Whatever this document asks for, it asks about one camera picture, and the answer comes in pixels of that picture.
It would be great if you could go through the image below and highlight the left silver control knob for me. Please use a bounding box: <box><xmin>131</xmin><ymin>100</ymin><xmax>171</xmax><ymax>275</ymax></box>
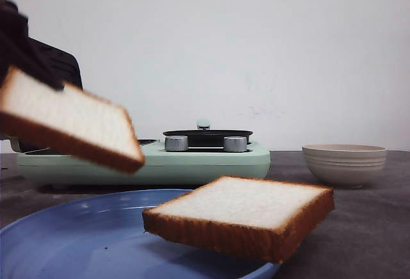
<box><xmin>165</xmin><ymin>136</ymin><xmax>189</xmax><ymax>152</ymax></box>

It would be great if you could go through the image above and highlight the mint green breakfast maker base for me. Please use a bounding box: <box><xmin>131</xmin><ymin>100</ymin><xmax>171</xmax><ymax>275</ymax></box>
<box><xmin>17</xmin><ymin>139</ymin><xmax>270</xmax><ymax>186</ymax></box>

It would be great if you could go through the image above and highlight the blue round plate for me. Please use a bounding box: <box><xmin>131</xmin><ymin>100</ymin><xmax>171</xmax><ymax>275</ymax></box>
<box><xmin>1</xmin><ymin>189</ymin><xmax>279</xmax><ymax>278</ymax></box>

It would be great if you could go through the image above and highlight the right silver control knob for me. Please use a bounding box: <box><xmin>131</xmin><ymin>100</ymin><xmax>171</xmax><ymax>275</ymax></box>
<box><xmin>224</xmin><ymin>136</ymin><xmax>247</xmax><ymax>153</ymax></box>

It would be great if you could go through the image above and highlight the breakfast maker hinged lid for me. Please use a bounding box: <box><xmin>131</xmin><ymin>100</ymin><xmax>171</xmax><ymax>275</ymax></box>
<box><xmin>10</xmin><ymin>38</ymin><xmax>83</xmax><ymax>153</ymax></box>

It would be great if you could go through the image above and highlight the black round frying pan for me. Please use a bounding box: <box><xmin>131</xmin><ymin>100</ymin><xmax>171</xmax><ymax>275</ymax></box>
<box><xmin>163</xmin><ymin>120</ymin><xmax>253</xmax><ymax>148</ymax></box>

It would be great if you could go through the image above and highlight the bread slice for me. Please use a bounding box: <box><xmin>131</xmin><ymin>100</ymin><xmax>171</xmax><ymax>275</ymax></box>
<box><xmin>1</xmin><ymin>67</ymin><xmax>145</xmax><ymax>173</ymax></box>
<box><xmin>142</xmin><ymin>175</ymin><xmax>335</xmax><ymax>264</ymax></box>

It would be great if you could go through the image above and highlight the beige ribbed bowl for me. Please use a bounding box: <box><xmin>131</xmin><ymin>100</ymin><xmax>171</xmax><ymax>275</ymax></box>
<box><xmin>302</xmin><ymin>144</ymin><xmax>388</xmax><ymax>188</ymax></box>

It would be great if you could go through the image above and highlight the silver control knob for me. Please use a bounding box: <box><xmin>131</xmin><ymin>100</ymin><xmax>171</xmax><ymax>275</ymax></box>
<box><xmin>165</xmin><ymin>136</ymin><xmax>189</xmax><ymax>152</ymax></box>
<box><xmin>224</xmin><ymin>136</ymin><xmax>247</xmax><ymax>153</ymax></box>

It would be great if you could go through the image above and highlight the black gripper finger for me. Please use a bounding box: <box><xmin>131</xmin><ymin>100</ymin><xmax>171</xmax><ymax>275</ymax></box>
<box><xmin>1</xmin><ymin>1</ymin><xmax>64</xmax><ymax>90</ymax></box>

